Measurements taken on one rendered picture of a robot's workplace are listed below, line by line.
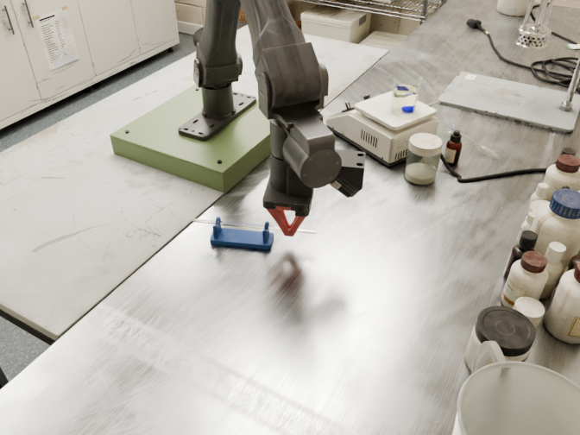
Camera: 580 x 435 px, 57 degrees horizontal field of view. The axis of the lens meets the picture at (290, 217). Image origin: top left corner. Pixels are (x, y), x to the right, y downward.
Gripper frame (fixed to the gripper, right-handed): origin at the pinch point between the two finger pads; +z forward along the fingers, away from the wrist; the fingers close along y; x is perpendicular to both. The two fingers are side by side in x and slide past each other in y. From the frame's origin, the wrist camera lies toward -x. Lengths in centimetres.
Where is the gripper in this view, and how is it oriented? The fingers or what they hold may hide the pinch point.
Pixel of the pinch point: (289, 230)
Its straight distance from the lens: 83.6
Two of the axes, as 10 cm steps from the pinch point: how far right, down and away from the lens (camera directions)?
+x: -9.9, -1.0, 1.1
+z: -0.1, 7.8, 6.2
